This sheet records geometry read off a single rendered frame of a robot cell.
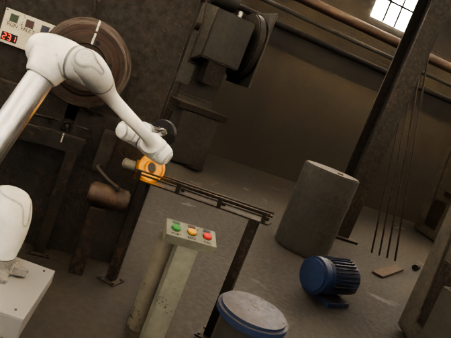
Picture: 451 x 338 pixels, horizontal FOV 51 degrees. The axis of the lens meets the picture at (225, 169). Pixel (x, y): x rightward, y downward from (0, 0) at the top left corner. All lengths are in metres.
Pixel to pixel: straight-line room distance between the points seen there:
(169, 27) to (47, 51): 1.14
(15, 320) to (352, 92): 8.94
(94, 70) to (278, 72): 7.68
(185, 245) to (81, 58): 0.91
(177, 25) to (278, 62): 6.53
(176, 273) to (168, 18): 1.45
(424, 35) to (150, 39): 4.19
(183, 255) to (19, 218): 0.79
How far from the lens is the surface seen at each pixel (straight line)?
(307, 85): 9.51
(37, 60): 1.84
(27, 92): 1.81
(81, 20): 2.67
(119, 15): 2.82
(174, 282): 2.19
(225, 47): 6.88
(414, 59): 6.29
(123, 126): 2.21
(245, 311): 2.03
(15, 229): 1.66
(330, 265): 3.67
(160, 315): 2.26
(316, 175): 4.64
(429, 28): 6.38
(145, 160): 2.62
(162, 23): 2.83
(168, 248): 2.26
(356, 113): 10.03
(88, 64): 1.73
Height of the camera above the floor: 1.25
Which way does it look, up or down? 9 degrees down
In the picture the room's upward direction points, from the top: 21 degrees clockwise
